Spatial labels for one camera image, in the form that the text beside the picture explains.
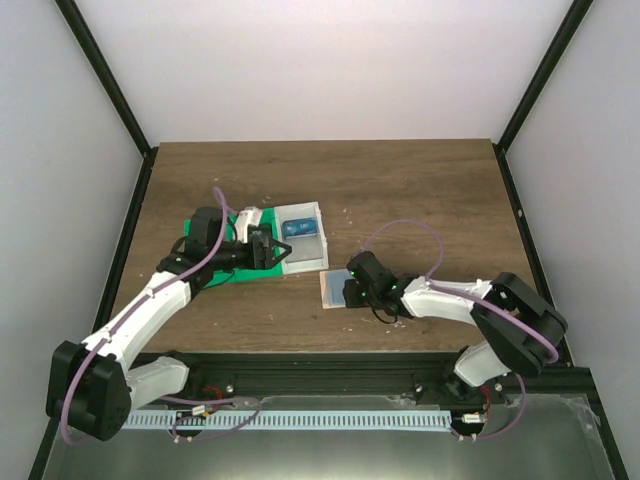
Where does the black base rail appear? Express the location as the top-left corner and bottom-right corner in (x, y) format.
(134, 352), (594, 407)

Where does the blue vip card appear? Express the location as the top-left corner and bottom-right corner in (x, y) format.
(281, 217), (319, 239)

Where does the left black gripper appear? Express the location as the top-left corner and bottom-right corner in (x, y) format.
(211, 237), (293, 271)

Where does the white plastic bin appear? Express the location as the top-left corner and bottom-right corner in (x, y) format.
(274, 202), (329, 275)

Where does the light blue slotted strip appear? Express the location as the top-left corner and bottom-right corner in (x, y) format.
(123, 410), (452, 433)

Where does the right black frame post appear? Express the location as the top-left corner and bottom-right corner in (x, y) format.
(496, 0), (593, 152)

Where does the left black frame post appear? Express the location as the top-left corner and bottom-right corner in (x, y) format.
(55, 0), (152, 157)

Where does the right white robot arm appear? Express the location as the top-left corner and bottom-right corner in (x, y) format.
(342, 251), (568, 403)

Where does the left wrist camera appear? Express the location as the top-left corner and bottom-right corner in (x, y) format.
(234, 206), (263, 243)

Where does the green plastic bin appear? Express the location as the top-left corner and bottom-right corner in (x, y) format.
(183, 208), (284, 289)

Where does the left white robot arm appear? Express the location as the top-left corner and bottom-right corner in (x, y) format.
(45, 207), (292, 445)

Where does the beige card holder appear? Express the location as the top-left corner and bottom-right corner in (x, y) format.
(319, 269), (352, 310)

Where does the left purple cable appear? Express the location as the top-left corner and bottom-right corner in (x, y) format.
(58, 186), (262, 447)

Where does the black frame post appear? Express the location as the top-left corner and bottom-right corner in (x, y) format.
(496, 0), (593, 152)
(55, 0), (152, 157)

